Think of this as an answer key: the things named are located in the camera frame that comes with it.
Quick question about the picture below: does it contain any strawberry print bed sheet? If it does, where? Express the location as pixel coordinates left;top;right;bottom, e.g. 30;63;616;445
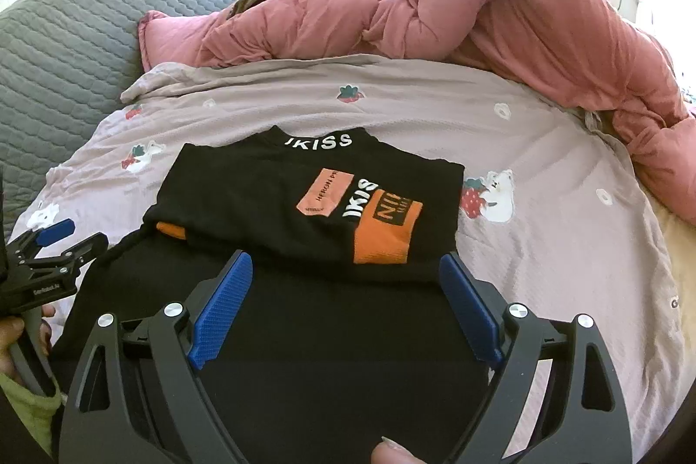
11;53;683;446

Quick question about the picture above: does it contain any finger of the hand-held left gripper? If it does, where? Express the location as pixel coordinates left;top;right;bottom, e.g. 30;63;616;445
24;232;110;280
10;218;76;254

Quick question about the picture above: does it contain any cream fluffy blanket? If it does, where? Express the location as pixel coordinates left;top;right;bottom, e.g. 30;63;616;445
649;195;696;291

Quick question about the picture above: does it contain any person's left hand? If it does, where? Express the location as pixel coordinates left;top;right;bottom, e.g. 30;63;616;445
0;304;56;389

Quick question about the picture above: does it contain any black sweater with orange cuffs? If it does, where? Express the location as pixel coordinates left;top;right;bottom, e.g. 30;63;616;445
49;126;493;464

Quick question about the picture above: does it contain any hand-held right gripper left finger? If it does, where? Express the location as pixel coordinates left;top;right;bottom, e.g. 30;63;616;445
57;250;258;464

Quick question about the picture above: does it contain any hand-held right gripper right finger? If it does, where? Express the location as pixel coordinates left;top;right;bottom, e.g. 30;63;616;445
438;252;635;464

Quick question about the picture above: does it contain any person's right hand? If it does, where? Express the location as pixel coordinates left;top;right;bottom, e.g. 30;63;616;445
370;436;421;464

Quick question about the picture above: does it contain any pink ruffled pillow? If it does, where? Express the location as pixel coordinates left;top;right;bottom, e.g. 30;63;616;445
137;9;224;74

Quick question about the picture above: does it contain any grey quilted cover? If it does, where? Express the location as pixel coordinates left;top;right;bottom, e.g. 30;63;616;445
0;0;297;185

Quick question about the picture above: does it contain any person's left forearm green sleeve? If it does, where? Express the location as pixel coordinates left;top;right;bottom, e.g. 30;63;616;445
0;371;62;451

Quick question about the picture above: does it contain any pink quilt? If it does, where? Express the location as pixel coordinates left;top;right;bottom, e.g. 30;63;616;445
198;0;696;226

